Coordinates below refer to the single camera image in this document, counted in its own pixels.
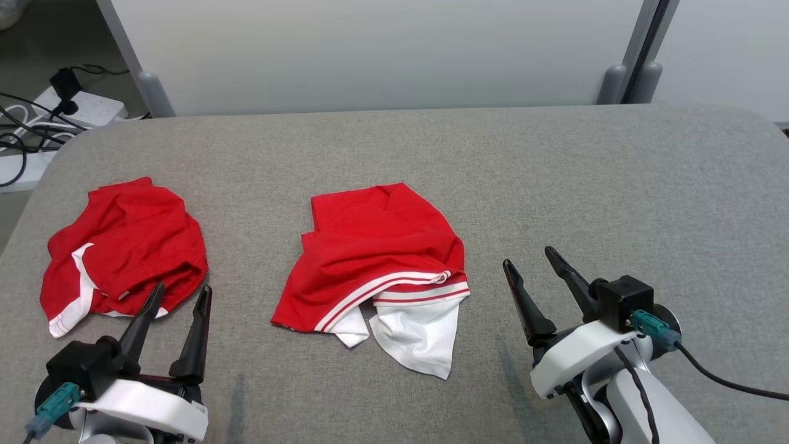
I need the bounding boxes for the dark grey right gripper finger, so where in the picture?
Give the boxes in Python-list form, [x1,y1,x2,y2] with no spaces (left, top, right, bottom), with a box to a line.
[503,259,558,346]
[545,246,599,325]

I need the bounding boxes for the grey partition post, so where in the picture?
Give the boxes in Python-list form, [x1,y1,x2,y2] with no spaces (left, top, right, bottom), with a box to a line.
[597,0,661,104]
[96,0,177,118]
[630,0,682,104]

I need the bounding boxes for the black power adapter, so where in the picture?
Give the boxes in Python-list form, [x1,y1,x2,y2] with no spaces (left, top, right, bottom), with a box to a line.
[49,68,82,117]

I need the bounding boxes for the thin black adapter cable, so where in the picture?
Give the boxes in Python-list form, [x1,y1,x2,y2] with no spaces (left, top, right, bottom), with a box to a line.
[69,64,130,78]

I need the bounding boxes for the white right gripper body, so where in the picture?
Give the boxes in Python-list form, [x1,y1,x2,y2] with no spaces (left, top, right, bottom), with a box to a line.
[530,321,642,399]

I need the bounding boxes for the white partition panel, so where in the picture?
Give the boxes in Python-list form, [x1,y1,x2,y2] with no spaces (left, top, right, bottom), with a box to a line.
[653,0,789,123]
[111,0,645,117]

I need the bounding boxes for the teal plug camera cable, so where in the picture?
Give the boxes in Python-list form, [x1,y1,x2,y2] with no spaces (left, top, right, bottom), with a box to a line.
[25,382,82,440]
[630,310,789,401]

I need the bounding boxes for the teal plug left camera cable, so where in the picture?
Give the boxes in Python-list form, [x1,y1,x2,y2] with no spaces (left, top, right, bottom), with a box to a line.
[25,382,82,440]

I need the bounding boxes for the teal plug right camera cable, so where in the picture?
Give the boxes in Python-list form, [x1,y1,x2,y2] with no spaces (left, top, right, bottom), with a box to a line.
[630,310,789,401]

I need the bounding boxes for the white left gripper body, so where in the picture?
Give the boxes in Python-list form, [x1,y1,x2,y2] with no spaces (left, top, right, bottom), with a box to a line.
[92,363,209,442]

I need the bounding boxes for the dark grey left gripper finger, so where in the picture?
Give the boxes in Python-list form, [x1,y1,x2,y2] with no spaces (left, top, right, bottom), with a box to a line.
[168,284,213,384]
[117,282,167,377]

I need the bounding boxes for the red Bulls 23 shorts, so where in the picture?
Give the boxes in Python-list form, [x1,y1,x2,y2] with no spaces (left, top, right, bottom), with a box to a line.
[39,177,209,339]

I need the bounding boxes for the white floor cable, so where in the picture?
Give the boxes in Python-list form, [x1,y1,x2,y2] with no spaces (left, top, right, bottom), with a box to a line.
[0,105,78,149]

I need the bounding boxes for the red Bulls 23 jersey shirt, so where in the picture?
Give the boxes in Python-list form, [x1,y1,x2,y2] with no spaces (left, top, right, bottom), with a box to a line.
[270,182,471,380]

